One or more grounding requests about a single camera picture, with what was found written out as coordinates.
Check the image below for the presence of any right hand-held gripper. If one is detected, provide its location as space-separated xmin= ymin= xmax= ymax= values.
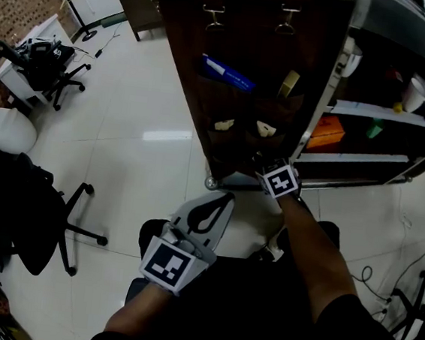
xmin=253 ymin=155 xmax=305 ymax=202

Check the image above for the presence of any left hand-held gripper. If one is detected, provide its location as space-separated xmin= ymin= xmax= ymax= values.
xmin=135 ymin=183 xmax=237 ymax=302

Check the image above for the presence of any brown wheeled cart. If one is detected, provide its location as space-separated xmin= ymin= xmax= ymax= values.
xmin=113 ymin=0 xmax=425 ymax=213

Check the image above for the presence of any person's right forearm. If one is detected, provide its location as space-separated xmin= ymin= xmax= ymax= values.
xmin=268 ymin=193 xmax=369 ymax=329

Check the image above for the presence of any person's left forearm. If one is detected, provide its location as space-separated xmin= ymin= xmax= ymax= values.
xmin=102 ymin=277 xmax=176 ymax=340

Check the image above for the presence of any orange box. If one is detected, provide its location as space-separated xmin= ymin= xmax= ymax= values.
xmin=305 ymin=113 xmax=348 ymax=155

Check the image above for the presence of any green bottle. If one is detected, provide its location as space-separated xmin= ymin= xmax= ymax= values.
xmin=365 ymin=117 xmax=386 ymax=141

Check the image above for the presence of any person's black clothing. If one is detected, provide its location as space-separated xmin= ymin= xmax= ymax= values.
xmin=87 ymin=197 xmax=425 ymax=340

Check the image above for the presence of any blue flat box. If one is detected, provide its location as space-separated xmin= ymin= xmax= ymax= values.
xmin=198 ymin=53 xmax=260 ymax=94

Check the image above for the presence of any white hanging cup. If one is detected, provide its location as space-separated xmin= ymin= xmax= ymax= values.
xmin=340 ymin=46 xmax=363 ymax=80

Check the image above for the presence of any brass hook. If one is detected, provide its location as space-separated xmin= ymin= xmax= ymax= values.
xmin=273 ymin=4 xmax=303 ymax=38
xmin=200 ymin=4 xmax=228 ymax=34

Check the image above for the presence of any white paper cup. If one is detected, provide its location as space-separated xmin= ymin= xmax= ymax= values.
xmin=401 ymin=76 xmax=425 ymax=116

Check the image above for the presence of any white power strip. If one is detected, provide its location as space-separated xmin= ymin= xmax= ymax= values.
xmin=376 ymin=296 xmax=393 ymax=324

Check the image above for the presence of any black tripod stand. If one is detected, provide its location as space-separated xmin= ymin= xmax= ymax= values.
xmin=386 ymin=266 xmax=425 ymax=340

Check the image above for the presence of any large black office chair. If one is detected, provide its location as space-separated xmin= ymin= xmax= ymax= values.
xmin=0 ymin=122 xmax=120 ymax=284

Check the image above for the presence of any small black office chair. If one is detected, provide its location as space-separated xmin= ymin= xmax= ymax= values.
xmin=13 ymin=38 xmax=95 ymax=116

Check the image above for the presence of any dark wooden cabinet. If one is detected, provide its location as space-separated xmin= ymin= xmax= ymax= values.
xmin=110 ymin=0 xmax=167 ymax=45

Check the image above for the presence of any green rolled mat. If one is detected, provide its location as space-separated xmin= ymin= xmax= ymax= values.
xmin=100 ymin=9 xmax=128 ymax=31

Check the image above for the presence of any white round stool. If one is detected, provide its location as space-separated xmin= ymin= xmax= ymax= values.
xmin=0 ymin=107 xmax=41 ymax=158

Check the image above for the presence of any white desk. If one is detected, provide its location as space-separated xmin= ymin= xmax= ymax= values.
xmin=0 ymin=7 xmax=70 ymax=113

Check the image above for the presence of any black coat rack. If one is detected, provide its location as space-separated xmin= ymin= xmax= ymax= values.
xmin=35 ymin=0 xmax=101 ymax=44

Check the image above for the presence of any black floor cable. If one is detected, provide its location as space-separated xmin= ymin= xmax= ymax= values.
xmin=346 ymin=242 xmax=425 ymax=329

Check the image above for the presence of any black power adapter cable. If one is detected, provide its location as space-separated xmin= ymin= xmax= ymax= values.
xmin=94 ymin=30 xmax=120 ymax=62

